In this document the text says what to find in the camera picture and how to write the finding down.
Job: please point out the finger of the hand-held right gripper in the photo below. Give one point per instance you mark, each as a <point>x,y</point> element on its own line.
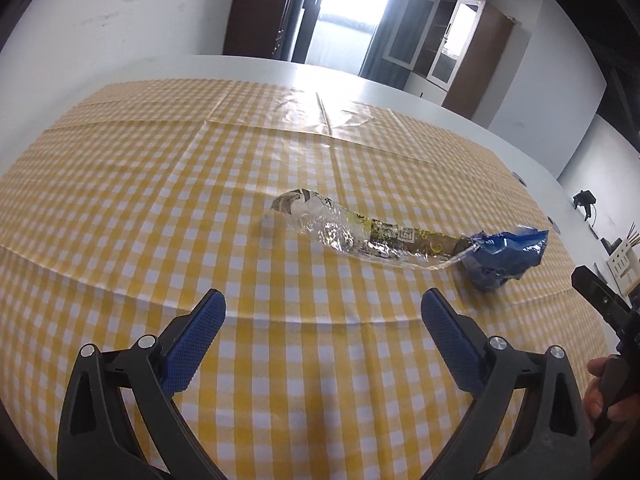
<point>600,295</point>

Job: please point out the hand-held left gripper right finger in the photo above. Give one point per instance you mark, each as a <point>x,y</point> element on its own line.
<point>452,340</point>

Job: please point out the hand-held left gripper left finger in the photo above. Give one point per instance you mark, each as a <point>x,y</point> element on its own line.
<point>195,345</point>

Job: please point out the blue snack bag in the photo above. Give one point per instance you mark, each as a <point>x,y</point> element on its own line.
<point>502,260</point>

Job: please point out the foil snack wrapper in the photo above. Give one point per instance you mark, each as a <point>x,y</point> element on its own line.
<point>370,232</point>

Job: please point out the person's right hand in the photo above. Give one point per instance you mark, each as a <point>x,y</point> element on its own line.
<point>607,400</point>

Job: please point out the white utensil holder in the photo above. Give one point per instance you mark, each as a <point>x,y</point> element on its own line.
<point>624,265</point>

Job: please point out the round table grommet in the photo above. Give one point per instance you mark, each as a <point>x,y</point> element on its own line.
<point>551,221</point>
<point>518,176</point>

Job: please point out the black device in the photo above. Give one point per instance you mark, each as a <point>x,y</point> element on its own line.
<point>585,201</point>

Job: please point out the yellow checked tablecloth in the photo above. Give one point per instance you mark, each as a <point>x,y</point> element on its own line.
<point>250,210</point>

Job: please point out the brown glass door cabinet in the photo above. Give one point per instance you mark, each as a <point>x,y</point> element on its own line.
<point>450,55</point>

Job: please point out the glass balcony door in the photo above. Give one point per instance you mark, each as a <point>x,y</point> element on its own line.
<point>350,15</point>

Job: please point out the dark brown wardrobe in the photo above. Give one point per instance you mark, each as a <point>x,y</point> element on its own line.
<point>265,7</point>

